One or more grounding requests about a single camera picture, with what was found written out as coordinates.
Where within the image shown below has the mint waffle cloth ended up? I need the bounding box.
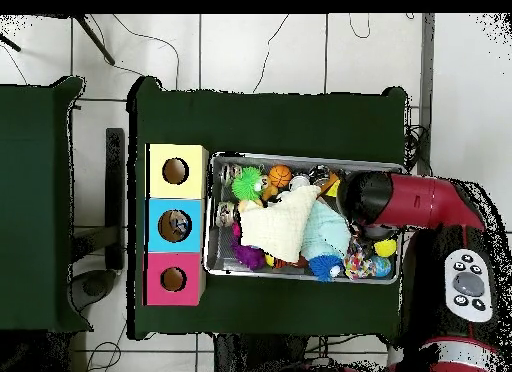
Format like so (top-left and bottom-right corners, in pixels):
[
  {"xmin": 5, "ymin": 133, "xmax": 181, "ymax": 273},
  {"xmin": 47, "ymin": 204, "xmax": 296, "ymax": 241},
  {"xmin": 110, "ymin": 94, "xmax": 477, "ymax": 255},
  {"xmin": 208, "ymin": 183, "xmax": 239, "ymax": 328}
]
[{"xmin": 300, "ymin": 199, "xmax": 352, "ymax": 262}]

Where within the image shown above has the crushed clear bottle blue label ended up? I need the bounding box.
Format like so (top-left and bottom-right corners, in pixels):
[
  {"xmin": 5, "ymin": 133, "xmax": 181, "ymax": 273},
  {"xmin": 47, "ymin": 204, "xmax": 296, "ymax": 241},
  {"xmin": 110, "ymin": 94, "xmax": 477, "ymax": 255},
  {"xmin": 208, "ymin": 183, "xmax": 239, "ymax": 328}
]
[{"xmin": 167, "ymin": 210, "xmax": 192, "ymax": 239}]

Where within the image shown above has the shallow mesh bin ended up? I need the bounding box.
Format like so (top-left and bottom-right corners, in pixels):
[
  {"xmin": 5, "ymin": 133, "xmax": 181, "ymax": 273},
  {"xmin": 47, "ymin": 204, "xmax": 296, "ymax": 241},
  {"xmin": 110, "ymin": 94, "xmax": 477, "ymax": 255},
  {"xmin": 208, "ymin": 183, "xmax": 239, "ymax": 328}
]
[{"xmin": 204, "ymin": 150, "xmax": 404, "ymax": 286}]

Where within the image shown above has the wooden box with three holes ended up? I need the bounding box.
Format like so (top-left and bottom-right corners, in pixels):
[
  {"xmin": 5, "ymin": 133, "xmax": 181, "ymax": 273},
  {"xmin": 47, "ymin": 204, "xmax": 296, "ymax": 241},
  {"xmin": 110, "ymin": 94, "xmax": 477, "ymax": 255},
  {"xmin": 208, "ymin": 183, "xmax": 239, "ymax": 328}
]
[{"xmin": 142, "ymin": 142, "xmax": 209, "ymax": 308}]

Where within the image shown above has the orange plush toy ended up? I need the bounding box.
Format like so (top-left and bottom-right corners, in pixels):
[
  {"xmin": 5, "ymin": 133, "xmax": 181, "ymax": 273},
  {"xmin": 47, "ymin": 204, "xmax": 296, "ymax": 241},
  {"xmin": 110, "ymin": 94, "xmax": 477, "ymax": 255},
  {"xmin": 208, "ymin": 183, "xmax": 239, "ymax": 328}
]
[{"xmin": 258, "ymin": 175, "xmax": 280, "ymax": 204}]

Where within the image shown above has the green spiky ball toy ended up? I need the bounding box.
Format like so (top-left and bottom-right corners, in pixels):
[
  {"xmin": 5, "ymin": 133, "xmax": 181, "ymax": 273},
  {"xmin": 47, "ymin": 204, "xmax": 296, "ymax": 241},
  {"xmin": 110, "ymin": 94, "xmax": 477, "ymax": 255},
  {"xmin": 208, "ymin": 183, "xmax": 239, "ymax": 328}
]
[{"xmin": 230, "ymin": 165, "xmax": 266, "ymax": 203}]

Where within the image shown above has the cream waffle cloth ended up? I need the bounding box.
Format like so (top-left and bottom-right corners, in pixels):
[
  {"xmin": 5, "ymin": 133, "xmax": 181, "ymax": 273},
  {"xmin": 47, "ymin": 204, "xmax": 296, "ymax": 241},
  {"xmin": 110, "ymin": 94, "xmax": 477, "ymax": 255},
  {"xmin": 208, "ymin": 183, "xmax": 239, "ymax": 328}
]
[{"xmin": 238, "ymin": 184, "xmax": 322, "ymax": 265}]

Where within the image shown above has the orange toy basketball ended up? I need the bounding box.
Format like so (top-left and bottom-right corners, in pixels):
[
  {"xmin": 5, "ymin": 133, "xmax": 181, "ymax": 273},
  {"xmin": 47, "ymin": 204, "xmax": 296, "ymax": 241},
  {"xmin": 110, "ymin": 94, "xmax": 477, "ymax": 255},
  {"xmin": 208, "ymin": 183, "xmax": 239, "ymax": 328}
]
[{"xmin": 267, "ymin": 163, "xmax": 293, "ymax": 188}]

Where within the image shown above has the purple spiky ball toy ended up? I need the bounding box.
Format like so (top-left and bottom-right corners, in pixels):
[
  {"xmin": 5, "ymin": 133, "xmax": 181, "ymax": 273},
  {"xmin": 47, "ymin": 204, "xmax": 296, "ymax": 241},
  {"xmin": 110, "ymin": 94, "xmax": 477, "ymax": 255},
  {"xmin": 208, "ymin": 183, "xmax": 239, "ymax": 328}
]
[{"xmin": 230, "ymin": 237, "xmax": 268, "ymax": 272}]

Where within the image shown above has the dark green tablecloth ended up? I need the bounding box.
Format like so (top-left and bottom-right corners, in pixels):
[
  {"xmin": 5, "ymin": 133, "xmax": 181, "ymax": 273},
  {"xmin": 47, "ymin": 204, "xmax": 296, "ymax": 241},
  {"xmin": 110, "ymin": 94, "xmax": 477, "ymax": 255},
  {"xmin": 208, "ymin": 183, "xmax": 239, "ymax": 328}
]
[
  {"xmin": 0, "ymin": 76, "xmax": 93, "ymax": 334},
  {"xmin": 126, "ymin": 75, "xmax": 409, "ymax": 345}
]

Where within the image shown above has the small blue spiky ball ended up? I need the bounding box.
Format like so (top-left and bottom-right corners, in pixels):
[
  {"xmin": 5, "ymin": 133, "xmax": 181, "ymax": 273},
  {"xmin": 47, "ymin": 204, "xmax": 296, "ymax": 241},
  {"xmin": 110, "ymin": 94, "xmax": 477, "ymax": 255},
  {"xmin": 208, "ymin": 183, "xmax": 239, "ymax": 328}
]
[{"xmin": 308, "ymin": 254, "xmax": 345, "ymax": 283}]

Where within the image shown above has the multicolour patterned fabric bow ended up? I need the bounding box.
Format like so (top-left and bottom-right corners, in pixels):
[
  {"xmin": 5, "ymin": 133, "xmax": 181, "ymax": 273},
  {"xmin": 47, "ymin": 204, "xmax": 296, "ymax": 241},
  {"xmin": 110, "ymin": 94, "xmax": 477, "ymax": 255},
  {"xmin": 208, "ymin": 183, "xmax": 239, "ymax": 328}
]
[{"xmin": 343, "ymin": 227, "xmax": 378, "ymax": 280}]

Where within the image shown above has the yellow plastic ball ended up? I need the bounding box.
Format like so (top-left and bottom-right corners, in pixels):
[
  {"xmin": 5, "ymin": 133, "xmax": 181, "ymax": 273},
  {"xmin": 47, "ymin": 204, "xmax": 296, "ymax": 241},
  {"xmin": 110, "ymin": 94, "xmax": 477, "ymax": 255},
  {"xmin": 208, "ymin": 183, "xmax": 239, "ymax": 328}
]
[{"xmin": 373, "ymin": 237, "xmax": 398, "ymax": 258}]

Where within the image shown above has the black upright panel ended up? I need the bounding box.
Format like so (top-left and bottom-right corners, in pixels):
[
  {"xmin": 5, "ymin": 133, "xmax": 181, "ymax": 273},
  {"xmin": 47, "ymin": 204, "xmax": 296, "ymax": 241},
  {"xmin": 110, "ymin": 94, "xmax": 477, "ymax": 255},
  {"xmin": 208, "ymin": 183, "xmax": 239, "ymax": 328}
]
[{"xmin": 104, "ymin": 127, "xmax": 126, "ymax": 271}]

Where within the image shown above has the grey rounded base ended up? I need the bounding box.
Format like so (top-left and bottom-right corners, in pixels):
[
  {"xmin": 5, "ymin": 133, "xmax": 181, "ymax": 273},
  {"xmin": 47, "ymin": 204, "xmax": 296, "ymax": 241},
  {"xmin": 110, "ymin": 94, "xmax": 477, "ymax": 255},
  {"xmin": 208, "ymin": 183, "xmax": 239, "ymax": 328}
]
[{"xmin": 69, "ymin": 268, "xmax": 118, "ymax": 314}]

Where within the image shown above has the long black tripod leg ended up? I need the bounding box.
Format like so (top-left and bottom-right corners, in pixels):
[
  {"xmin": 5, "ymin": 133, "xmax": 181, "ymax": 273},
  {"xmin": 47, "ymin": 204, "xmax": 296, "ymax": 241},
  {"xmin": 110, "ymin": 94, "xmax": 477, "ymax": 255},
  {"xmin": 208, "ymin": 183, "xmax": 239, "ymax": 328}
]
[{"xmin": 73, "ymin": 14, "xmax": 116, "ymax": 66}]

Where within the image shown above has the short black tripod leg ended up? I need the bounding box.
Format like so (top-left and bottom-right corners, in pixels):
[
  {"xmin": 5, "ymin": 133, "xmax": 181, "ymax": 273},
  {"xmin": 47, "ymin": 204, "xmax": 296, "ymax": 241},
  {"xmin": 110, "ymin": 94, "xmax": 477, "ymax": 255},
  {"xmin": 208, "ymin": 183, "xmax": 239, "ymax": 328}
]
[{"xmin": 0, "ymin": 31, "xmax": 22, "ymax": 52}]

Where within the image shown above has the thin black floor cable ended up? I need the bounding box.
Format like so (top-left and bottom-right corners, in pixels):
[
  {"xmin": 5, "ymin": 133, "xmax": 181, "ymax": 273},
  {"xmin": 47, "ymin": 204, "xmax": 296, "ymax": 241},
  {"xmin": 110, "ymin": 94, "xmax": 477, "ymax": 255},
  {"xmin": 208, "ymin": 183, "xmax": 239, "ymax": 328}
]
[
  {"xmin": 88, "ymin": 14, "xmax": 180, "ymax": 90},
  {"xmin": 252, "ymin": 14, "xmax": 291, "ymax": 94}
]

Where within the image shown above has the black cable bundle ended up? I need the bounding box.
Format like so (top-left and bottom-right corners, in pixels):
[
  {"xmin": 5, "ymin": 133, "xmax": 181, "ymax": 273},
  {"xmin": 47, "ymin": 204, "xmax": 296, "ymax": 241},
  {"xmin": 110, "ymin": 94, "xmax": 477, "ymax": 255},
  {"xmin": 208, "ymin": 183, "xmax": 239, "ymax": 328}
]
[{"xmin": 402, "ymin": 123, "xmax": 434, "ymax": 175}]

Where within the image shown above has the thin black cable loop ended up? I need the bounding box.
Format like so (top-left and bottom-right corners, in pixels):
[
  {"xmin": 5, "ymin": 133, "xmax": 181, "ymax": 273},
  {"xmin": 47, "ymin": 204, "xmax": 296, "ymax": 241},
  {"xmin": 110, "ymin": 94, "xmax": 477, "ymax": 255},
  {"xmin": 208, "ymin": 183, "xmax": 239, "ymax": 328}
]
[{"xmin": 348, "ymin": 14, "xmax": 372, "ymax": 40}]

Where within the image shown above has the grey floor rail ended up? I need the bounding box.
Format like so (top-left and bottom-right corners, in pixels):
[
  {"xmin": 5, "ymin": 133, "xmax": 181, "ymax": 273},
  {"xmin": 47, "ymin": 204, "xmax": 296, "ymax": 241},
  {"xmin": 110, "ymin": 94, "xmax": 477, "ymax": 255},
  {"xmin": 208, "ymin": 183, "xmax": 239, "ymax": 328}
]
[{"xmin": 415, "ymin": 13, "xmax": 436, "ymax": 176}]

